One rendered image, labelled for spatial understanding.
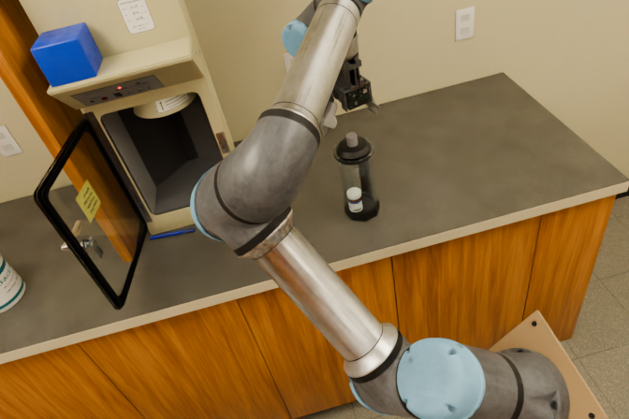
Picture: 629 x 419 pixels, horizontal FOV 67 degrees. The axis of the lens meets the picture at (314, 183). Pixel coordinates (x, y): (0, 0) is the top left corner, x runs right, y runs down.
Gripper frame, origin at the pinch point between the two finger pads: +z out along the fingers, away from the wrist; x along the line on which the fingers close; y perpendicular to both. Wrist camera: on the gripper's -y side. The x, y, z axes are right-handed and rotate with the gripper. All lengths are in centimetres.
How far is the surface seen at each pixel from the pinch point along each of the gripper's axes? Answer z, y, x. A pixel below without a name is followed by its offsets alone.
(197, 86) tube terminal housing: -13.8, -22.0, -29.9
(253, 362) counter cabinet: 70, 2, -47
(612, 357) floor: 124, 43, 78
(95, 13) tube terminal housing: -37, -26, -45
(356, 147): 6.3, 1.9, 0.1
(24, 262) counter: 30, -43, -97
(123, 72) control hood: -27, -14, -45
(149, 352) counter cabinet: 50, -5, -72
